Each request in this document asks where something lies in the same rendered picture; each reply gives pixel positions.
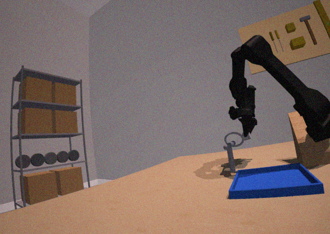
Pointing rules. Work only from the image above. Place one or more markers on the blue tray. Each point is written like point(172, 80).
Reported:
point(275, 181)

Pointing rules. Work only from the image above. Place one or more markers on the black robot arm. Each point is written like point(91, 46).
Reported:
point(311, 104)

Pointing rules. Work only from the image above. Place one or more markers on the grey metal ring with small tab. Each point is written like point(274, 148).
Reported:
point(241, 135)

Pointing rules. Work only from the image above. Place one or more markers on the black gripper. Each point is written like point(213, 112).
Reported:
point(247, 113)

